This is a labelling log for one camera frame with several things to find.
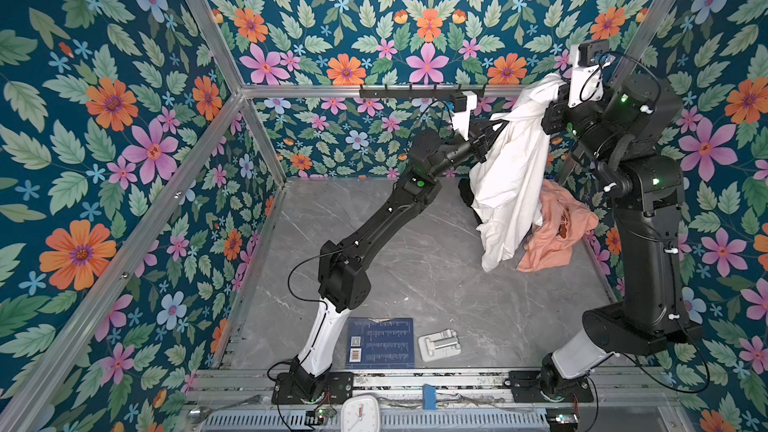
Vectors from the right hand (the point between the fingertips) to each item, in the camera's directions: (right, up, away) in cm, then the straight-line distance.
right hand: (562, 76), depth 53 cm
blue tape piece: (-22, -72, +21) cm, 78 cm away
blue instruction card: (-36, -61, +27) cm, 76 cm away
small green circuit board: (-48, -73, +17) cm, 89 cm away
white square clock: (-39, -72, +15) cm, 83 cm away
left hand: (-6, -4, +5) cm, 9 cm away
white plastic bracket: (-20, -61, +25) cm, 69 cm away
